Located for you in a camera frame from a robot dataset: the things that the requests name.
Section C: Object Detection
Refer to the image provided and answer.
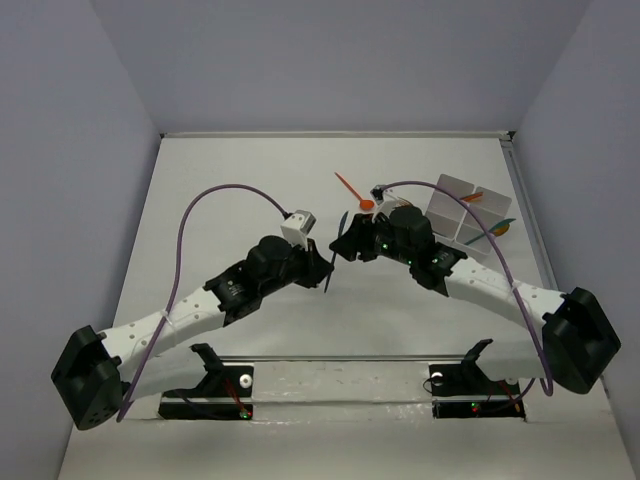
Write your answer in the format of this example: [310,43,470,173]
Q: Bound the blue plastic knife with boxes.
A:
[322,210,349,294]

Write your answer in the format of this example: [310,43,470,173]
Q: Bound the orange plastic spoon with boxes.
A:
[334,172,376,211]

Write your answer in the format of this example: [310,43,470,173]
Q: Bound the purple cable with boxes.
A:
[369,180,555,396]
[115,184,294,424]

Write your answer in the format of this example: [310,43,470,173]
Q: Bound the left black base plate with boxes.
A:
[158,343,254,421]

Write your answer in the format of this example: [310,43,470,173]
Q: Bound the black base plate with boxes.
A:
[422,339,526,420]
[158,343,254,421]

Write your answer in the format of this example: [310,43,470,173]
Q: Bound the teal plastic knife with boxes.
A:
[464,218,516,246]

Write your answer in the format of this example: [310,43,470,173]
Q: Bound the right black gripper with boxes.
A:
[328,211,415,266]

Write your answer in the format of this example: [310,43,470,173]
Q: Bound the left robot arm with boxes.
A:
[51,235,334,430]

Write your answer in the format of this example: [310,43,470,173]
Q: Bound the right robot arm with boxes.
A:
[329,206,621,394]

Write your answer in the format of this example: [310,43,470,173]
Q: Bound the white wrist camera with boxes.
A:
[280,210,316,250]
[370,184,400,219]

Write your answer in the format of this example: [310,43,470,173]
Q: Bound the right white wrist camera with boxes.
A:
[370,184,400,219]

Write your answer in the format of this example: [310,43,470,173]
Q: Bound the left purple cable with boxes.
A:
[115,184,294,424]

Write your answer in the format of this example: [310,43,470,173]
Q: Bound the white divided container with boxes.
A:
[425,174,512,262]

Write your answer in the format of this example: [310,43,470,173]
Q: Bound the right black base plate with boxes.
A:
[422,339,526,420]

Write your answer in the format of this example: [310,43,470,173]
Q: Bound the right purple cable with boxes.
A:
[369,180,555,396]

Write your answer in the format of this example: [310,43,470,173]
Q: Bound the copper metal spoon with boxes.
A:
[492,224,510,236]

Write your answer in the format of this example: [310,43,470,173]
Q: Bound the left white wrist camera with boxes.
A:
[280,210,316,250]

